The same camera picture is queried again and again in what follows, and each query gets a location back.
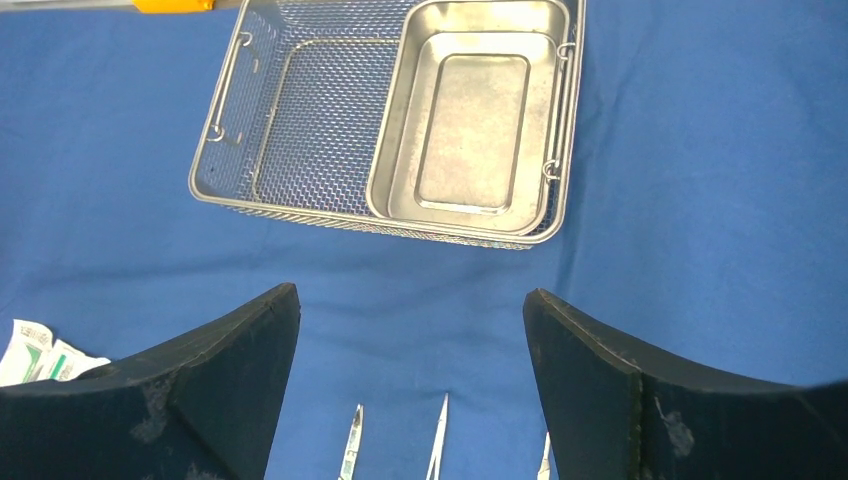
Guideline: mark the blue surgical drape cloth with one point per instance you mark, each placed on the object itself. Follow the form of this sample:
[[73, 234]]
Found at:
[[707, 214]]

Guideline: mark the large orange plastic block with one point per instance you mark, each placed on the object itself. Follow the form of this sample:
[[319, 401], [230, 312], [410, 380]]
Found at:
[[173, 6]]

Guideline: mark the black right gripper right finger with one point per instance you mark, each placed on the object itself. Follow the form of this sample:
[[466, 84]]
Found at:
[[617, 407]]

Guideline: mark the steel surgical scissors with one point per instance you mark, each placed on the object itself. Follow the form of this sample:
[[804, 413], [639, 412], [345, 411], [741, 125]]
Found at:
[[352, 447]]

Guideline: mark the steel instrument at right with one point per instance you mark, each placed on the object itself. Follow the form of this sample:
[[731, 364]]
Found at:
[[544, 470]]

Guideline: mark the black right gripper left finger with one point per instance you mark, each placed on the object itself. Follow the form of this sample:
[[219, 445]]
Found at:
[[203, 405]]

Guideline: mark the white sterile pouch packet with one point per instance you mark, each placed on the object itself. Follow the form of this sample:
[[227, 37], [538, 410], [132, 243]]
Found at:
[[29, 343]]

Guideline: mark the stainless steel instrument tray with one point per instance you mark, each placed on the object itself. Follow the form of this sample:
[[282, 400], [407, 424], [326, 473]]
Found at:
[[472, 116]]

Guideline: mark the green white small packet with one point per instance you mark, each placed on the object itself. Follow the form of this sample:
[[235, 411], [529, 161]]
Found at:
[[65, 362]]

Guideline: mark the wire mesh instrument basket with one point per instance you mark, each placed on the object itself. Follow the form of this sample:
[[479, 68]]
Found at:
[[294, 120]]

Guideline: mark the steel surgical forceps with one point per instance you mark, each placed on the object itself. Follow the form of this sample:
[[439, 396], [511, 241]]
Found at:
[[435, 461]]

